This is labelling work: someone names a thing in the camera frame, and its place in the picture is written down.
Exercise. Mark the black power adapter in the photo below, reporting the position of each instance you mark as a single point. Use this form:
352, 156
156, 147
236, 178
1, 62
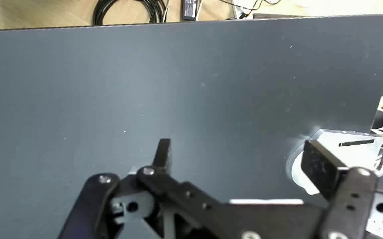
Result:
191, 8

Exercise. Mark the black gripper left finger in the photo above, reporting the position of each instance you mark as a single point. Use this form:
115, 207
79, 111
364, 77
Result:
160, 186

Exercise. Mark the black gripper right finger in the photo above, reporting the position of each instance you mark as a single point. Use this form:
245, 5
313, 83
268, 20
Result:
353, 199

